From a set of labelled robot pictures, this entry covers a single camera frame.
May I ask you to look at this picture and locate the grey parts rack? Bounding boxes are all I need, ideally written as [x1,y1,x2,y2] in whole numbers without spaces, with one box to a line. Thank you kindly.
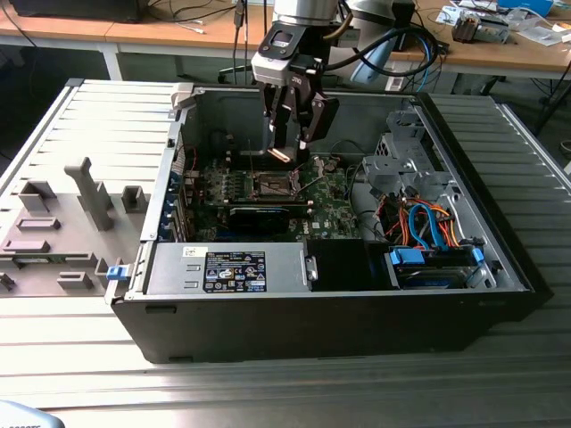
[0,155,148,298]

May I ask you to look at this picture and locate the black graphics card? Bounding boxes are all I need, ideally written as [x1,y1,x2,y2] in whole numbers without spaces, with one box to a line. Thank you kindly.
[228,205,291,234]

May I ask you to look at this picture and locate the multicolour power wire bundle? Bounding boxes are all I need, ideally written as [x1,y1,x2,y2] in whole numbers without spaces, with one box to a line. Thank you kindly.
[372,189,414,240]

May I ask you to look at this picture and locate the thick black cable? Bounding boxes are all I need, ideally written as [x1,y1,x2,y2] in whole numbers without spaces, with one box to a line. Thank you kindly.
[329,26,441,72]

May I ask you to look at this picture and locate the wooden desk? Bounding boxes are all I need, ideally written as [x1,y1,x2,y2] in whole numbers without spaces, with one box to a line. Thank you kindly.
[0,6,118,81]
[104,0,571,84]

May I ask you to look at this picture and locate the hard disk in blue carrier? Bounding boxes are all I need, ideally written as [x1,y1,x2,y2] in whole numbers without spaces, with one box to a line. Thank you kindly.
[387,247,485,291]

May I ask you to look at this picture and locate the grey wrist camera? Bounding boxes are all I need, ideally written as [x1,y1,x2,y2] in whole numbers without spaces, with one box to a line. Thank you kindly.
[251,26,298,86]

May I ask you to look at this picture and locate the grey power supply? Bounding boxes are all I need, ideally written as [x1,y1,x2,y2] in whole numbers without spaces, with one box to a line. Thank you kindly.
[146,243,309,295]

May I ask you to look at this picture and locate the black upright box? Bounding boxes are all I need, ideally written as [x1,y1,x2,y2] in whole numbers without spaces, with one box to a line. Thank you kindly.
[392,0,417,53]

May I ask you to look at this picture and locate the black plastic shroud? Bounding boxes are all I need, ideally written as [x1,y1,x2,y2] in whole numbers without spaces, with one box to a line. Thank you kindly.
[307,238,372,293]

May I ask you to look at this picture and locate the CPU cooler heatsink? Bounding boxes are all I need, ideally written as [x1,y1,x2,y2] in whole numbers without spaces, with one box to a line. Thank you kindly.
[451,11,481,45]

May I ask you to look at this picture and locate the orange flat wire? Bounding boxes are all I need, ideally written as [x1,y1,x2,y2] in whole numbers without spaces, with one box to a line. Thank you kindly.
[383,202,460,246]

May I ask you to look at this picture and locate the CPU socket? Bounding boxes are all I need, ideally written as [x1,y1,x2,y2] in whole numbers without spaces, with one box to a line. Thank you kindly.
[250,170,301,201]

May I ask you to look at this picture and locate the pale grey case handle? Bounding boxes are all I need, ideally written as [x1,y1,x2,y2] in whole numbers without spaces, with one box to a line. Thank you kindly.
[171,82,197,111]

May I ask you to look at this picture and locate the silver green CPU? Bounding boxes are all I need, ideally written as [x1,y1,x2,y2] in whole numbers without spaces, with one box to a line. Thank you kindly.
[266,148,298,164]

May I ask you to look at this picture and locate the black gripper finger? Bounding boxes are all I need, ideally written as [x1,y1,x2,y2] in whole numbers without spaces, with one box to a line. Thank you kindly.
[261,84,295,152]
[292,92,341,162]

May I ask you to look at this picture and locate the green motherboard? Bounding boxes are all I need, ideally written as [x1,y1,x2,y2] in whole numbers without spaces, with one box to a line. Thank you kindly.
[185,153,365,244]

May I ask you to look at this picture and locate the black flat device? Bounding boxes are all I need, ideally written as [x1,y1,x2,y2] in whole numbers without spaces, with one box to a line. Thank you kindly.
[8,0,146,24]

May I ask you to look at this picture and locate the blue box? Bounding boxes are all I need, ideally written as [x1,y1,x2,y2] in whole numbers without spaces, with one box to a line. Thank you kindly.
[497,0,554,17]

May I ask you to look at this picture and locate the grey metal disk bay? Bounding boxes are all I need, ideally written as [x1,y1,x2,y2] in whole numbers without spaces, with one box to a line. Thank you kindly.
[360,109,451,197]

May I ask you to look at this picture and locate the silver drive unit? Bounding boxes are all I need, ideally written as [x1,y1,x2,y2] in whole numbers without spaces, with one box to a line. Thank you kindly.
[475,12,512,45]

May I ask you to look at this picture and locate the black metal PC case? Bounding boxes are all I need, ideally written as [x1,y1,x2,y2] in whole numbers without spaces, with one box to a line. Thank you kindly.
[104,82,554,365]

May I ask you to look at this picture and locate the pale blue teach pendant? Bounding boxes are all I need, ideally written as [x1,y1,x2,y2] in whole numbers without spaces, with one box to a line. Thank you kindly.
[0,399,62,428]

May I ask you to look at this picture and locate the blue flat wire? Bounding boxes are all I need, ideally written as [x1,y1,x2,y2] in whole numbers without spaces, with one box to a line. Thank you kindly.
[408,202,447,251]

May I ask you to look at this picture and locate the metal socket cover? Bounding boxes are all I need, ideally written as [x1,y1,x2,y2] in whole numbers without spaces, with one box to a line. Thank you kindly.
[292,153,326,193]

